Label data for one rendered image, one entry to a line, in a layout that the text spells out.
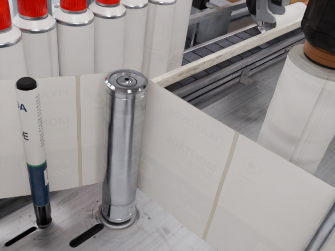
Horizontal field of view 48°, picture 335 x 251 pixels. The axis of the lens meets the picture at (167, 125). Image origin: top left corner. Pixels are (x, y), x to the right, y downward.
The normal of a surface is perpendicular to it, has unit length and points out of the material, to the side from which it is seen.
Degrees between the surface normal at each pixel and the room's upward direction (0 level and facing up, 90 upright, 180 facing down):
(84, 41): 90
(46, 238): 0
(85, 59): 90
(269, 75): 0
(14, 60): 90
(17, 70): 90
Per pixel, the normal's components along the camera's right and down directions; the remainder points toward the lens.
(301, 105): -0.59, 0.46
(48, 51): 0.72, 0.50
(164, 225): 0.12, -0.78
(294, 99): -0.74, 0.29
